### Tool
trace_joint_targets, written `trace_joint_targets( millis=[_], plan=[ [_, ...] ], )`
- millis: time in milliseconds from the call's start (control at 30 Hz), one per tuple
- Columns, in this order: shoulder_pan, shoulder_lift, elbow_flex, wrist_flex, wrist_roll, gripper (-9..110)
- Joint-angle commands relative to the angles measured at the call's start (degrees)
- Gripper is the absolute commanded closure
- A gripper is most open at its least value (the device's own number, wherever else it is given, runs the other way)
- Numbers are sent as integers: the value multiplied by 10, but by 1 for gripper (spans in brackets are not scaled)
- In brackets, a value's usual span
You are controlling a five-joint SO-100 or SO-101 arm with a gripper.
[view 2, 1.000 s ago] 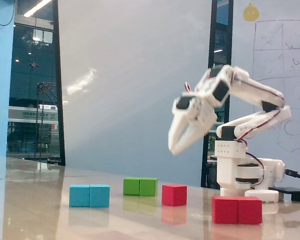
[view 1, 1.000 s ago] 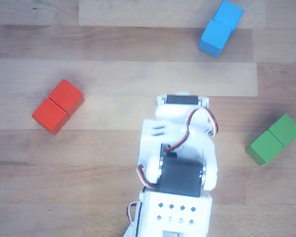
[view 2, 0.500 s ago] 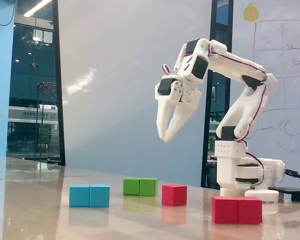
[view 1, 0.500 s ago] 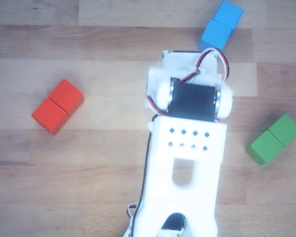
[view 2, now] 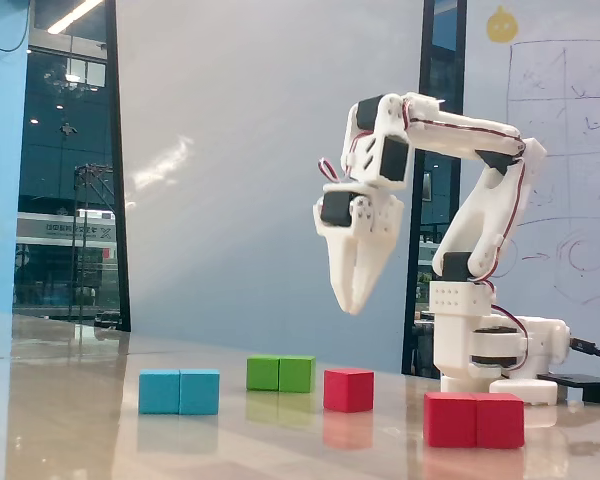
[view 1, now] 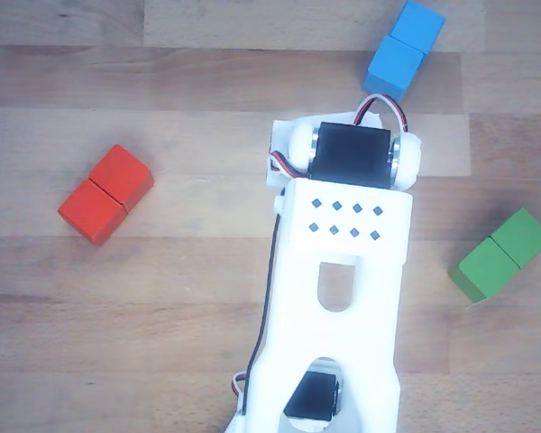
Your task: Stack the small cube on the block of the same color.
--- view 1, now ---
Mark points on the green double block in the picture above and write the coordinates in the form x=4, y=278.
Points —
x=500, y=257

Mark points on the red double block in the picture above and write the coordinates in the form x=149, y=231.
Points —
x=103, y=198

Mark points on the blue double block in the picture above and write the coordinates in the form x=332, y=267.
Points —
x=397, y=63

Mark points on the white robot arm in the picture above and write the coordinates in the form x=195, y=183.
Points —
x=342, y=279

